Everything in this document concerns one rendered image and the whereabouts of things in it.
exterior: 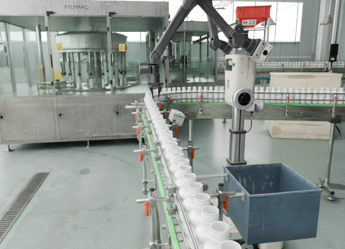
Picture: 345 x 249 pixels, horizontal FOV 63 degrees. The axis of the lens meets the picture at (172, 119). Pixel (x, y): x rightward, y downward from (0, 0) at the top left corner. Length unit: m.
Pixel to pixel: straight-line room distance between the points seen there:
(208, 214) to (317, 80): 5.11
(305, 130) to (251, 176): 4.26
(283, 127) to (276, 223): 4.40
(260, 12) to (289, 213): 7.26
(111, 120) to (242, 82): 3.13
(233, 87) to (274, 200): 1.04
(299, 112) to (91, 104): 3.13
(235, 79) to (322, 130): 3.91
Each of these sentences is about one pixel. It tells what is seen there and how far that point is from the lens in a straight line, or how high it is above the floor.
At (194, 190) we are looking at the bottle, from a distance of 0.71.
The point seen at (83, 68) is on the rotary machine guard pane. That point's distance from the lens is 4.78.
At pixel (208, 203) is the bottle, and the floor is 1.16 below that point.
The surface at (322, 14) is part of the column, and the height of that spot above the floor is 3.01.
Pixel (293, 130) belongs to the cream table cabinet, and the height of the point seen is 0.15.
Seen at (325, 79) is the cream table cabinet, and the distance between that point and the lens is 5.65.
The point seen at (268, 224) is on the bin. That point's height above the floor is 0.81.
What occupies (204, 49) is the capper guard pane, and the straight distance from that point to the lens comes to 6.85.
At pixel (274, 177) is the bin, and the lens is 1.57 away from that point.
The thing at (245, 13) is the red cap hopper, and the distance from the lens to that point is 8.20.
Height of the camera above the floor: 1.48
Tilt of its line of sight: 12 degrees down
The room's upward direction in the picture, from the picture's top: 1 degrees counter-clockwise
